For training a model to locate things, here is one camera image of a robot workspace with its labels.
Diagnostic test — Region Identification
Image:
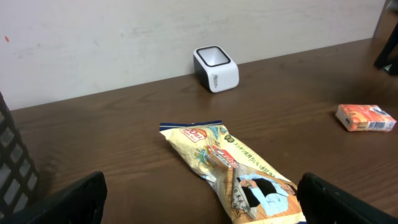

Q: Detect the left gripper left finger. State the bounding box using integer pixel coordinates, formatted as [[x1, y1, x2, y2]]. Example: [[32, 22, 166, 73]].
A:
[[6, 171, 108, 224]]

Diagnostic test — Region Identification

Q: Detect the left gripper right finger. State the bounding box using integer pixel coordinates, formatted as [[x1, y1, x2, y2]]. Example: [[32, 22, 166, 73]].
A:
[[297, 172, 397, 224]]

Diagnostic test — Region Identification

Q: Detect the yellow snack bag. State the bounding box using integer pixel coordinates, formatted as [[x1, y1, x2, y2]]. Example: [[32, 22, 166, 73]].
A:
[[159, 121, 306, 224]]

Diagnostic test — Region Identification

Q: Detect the orange tissue box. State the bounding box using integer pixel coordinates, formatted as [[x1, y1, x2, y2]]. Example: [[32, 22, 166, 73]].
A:
[[335, 105, 397, 132]]

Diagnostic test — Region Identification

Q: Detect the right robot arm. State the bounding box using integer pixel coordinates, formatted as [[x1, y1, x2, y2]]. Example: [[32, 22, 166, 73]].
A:
[[374, 25, 397, 76]]

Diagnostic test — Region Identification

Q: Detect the white barcode scanner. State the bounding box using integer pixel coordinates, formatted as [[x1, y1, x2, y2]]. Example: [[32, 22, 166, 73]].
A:
[[193, 45, 239, 93]]

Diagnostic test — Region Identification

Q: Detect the grey plastic basket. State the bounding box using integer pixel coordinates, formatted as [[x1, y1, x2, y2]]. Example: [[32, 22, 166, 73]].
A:
[[1, 98, 39, 221]]

